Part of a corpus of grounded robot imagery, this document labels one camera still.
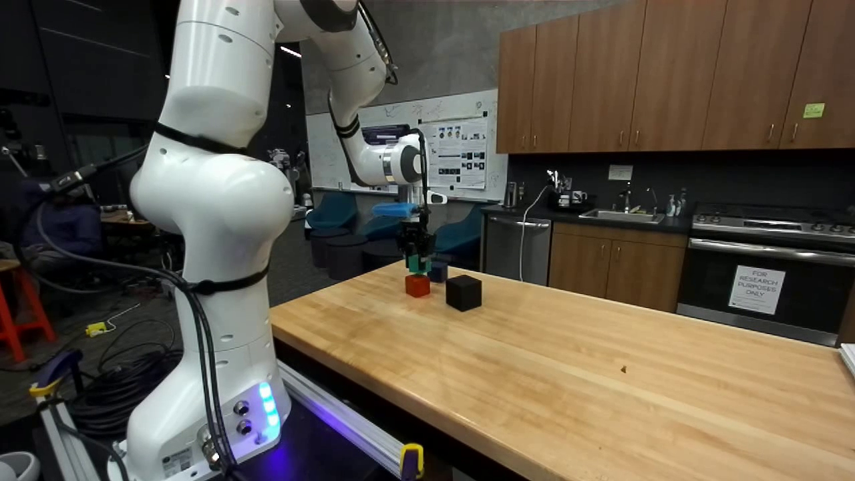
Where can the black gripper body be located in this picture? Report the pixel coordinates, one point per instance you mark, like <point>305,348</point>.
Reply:
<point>418,231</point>

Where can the green cube block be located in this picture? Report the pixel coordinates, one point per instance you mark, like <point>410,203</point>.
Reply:
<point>414,266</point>

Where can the black cube block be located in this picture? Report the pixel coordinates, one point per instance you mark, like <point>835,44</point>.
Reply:
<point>462,292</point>

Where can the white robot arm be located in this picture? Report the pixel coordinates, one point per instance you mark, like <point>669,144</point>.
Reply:
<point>223,223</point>

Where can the blue chair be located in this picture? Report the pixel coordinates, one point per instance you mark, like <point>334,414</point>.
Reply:
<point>331,214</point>
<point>457,235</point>
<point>378,231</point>

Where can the red cube block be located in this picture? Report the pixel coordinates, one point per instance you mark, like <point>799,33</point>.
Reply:
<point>418,287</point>

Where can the stainless steel dishwasher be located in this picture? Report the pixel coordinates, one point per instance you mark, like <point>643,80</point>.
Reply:
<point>520,248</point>

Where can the dark coffee maker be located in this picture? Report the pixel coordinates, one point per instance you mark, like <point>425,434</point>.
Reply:
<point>568,195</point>

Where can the brown wooden base cabinet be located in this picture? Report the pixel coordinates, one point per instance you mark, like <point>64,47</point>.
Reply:
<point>616,266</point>

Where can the steel sink with faucet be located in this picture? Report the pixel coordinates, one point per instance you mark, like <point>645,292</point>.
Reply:
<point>624,214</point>

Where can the yellow black clamp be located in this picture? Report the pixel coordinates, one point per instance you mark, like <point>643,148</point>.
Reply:
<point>411,461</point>

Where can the small yellow floor object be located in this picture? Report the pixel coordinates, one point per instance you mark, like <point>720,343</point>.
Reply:
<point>98,328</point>

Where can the white paper sign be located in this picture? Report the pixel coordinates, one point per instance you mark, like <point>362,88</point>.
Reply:
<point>756,290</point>

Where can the seated person with cap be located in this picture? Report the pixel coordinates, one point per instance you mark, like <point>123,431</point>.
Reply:
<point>67,234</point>

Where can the black stainless oven range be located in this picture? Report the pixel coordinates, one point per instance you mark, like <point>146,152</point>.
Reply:
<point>802,283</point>

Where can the blue yellow clamp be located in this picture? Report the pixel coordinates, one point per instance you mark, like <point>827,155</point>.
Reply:
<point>49,378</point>

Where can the red stool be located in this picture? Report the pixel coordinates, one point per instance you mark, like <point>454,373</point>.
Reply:
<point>16,315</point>

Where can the green sticky note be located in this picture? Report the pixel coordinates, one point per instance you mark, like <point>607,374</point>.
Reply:
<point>814,109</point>

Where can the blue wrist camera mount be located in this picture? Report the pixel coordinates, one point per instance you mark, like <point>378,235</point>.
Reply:
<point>402,211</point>

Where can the white wall poster board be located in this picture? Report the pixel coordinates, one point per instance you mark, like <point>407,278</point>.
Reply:
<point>462,148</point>

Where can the aluminium frame rail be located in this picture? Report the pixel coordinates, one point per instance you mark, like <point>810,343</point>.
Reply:
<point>347,418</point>

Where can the white wall outlet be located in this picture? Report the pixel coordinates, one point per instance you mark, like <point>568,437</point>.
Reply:
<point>620,171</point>

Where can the brown wooden wall cabinets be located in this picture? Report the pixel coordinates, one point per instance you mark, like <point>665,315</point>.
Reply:
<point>669,76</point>

